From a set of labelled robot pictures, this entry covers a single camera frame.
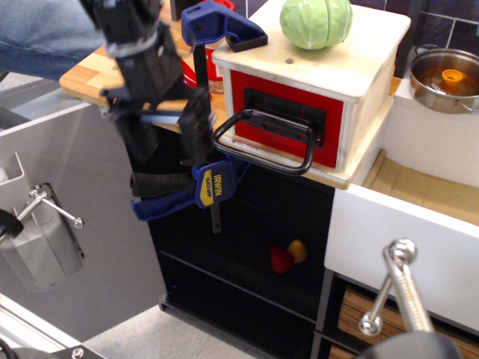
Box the yellow toy fruit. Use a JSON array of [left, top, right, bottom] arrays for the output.
[[287, 239, 308, 263]]

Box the stainless steel pot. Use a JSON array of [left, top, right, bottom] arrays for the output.
[[409, 45, 478, 114]]

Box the red lidded clear jar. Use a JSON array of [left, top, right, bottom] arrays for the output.
[[205, 13, 225, 94]]

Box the blue jeans leg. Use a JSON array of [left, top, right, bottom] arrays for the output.
[[1, 1, 106, 81]]

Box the black shelf cabinet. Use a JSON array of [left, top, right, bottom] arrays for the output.
[[148, 166, 335, 358]]

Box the black metal drawer handle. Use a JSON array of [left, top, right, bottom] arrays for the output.
[[213, 88, 326, 176]]

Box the light plywood box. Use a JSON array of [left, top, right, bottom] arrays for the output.
[[213, 1, 411, 182]]

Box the silver clamp screw left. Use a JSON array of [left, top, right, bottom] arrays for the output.
[[0, 188, 85, 248]]

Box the red front wooden drawer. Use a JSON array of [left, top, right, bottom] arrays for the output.
[[231, 70, 344, 168]]

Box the red toy strawberry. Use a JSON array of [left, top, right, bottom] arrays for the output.
[[270, 247, 294, 274]]

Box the red toy chili pepper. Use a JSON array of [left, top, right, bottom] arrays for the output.
[[180, 60, 210, 90]]

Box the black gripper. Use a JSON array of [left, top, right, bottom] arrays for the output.
[[101, 28, 215, 165]]

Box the grey open cabinet door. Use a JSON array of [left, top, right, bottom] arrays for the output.
[[1, 104, 166, 341]]

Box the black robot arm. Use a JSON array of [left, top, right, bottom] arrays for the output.
[[82, 1, 213, 166]]

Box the orange toy in pot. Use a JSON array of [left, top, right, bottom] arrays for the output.
[[442, 69, 463, 86]]

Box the silver clamp screw right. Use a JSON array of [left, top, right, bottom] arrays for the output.
[[358, 238, 465, 359]]

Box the white plastic door bin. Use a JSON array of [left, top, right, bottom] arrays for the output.
[[1, 153, 84, 292]]

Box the white toy sink unit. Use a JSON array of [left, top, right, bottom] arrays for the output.
[[324, 79, 478, 332]]

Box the green toy cabbage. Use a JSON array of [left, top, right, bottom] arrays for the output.
[[280, 0, 353, 50]]

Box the blue Irwin bar clamp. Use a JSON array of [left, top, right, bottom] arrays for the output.
[[132, 1, 268, 233]]

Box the silver clamp screw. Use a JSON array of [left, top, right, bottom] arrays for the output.
[[358, 238, 465, 359], [0, 188, 85, 248]]

